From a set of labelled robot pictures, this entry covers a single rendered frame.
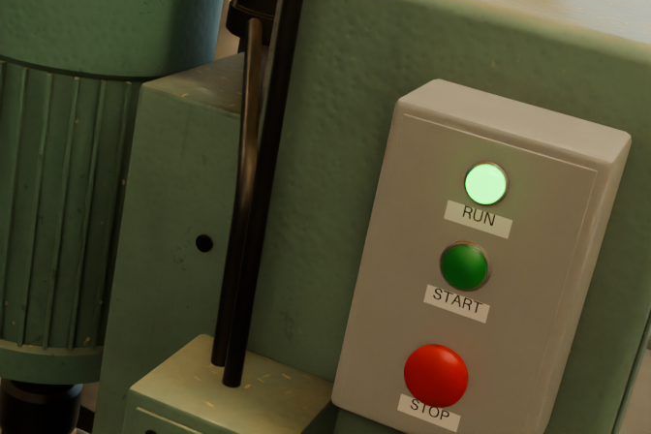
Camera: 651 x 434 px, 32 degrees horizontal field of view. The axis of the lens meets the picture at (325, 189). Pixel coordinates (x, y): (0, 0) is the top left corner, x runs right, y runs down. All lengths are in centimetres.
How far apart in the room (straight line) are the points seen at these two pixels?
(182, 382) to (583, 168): 24
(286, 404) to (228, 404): 3
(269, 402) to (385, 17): 21
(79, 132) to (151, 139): 5
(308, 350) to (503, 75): 19
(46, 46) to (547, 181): 33
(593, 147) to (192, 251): 28
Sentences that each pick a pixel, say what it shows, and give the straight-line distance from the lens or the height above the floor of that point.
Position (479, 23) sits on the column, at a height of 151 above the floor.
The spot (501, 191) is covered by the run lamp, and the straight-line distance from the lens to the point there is 50.
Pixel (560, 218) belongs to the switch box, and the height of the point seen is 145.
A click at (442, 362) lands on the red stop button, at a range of 53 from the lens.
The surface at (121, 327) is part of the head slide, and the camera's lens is 74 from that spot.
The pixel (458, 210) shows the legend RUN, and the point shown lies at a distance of 51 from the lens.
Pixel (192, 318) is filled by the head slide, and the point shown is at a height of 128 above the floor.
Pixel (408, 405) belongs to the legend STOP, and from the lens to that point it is 55.
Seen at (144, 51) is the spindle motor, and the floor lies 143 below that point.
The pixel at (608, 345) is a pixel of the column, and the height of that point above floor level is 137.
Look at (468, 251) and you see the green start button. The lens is 51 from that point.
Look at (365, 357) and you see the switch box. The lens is 55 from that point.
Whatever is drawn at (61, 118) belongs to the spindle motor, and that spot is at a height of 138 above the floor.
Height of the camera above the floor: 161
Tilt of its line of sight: 20 degrees down
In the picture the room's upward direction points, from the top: 11 degrees clockwise
